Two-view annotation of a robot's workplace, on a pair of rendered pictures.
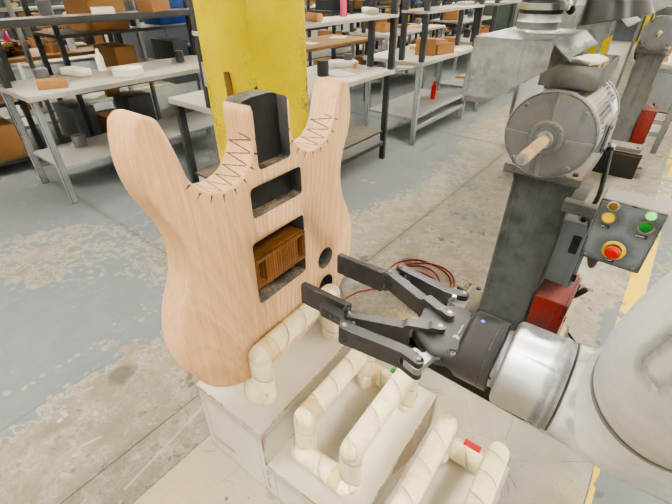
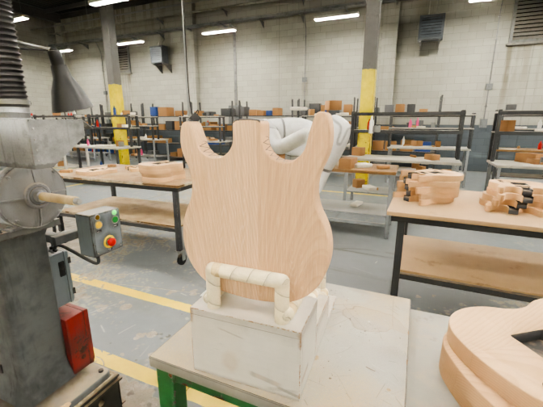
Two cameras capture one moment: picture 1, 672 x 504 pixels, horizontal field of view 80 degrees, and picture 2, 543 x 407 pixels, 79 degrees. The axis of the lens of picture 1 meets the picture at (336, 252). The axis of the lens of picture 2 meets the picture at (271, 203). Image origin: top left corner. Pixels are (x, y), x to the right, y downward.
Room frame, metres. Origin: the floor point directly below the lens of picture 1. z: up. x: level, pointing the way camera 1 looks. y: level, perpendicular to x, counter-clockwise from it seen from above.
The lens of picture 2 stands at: (0.62, 0.77, 1.52)
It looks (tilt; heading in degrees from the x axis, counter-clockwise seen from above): 14 degrees down; 255
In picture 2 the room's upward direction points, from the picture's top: straight up
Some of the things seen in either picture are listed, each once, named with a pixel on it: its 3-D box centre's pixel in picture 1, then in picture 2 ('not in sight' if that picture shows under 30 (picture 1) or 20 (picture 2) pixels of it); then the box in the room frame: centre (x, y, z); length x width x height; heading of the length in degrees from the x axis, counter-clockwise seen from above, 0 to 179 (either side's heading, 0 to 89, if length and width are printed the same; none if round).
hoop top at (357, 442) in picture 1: (383, 405); not in sight; (0.36, -0.07, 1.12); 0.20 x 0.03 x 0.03; 144
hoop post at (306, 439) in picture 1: (305, 436); not in sight; (0.34, 0.05, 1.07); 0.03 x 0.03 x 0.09
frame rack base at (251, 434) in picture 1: (289, 384); (255, 333); (0.48, 0.09, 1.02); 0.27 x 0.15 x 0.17; 145
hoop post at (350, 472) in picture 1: (350, 468); not in sight; (0.29, -0.02, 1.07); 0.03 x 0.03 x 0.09
